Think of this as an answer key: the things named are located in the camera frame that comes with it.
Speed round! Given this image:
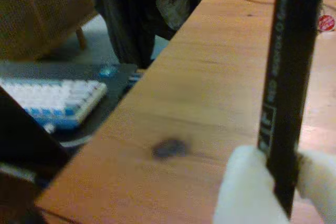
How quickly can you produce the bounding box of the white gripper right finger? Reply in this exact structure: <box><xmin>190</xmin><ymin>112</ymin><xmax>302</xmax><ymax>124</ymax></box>
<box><xmin>296</xmin><ymin>149</ymin><xmax>336</xmax><ymax>224</ymax></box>

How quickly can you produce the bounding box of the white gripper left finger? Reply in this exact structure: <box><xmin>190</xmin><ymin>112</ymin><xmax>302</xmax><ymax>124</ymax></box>
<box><xmin>213</xmin><ymin>145</ymin><xmax>289</xmax><ymax>224</ymax></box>

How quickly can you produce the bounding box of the black pen with red end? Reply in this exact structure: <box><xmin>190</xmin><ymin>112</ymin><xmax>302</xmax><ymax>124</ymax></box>
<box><xmin>257</xmin><ymin>0</ymin><xmax>325</xmax><ymax>221</ymax></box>

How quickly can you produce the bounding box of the black desk surface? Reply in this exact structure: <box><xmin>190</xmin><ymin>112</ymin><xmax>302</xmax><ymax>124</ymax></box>
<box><xmin>0</xmin><ymin>61</ymin><xmax>145</xmax><ymax>156</ymax></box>

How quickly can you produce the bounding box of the small red round object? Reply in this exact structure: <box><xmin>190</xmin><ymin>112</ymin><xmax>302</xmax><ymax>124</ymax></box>
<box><xmin>318</xmin><ymin>15</ymin><xmax>336</xmax><ymax>32</ymax></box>

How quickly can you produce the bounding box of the small light blue object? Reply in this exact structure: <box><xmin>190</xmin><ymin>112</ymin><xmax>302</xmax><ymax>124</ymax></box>
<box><xmin>98</xmin><ymin>63</ymin><xmax>118</xmax><ymax>77</ymax></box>

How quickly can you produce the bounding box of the black hanging fabric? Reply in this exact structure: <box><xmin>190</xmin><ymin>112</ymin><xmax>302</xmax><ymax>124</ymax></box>
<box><xmin>93</xmin><ymin>0</ymin><xmax>223</xmax><ymax>69</ymax></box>

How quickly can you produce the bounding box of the white and blue keyboard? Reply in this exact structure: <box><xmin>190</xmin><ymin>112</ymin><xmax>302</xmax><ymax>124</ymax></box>
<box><xmin>0</xmin><ymin>79</ymin><xmax>108</xmax><ymax>133</ymax></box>

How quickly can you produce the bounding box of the black angled object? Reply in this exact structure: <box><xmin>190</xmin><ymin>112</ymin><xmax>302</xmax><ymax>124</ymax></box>
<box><xmin>0</xmin><ymin>87</ymin><xmax>70</xmax><ymax>183</ymax></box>

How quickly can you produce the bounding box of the brown upholstered chair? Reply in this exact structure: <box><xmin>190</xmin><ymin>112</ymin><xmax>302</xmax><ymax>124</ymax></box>
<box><xmin>0</xmin><ymin>0</ymin><xmax>97</xmax><ymax>61</ymax></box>

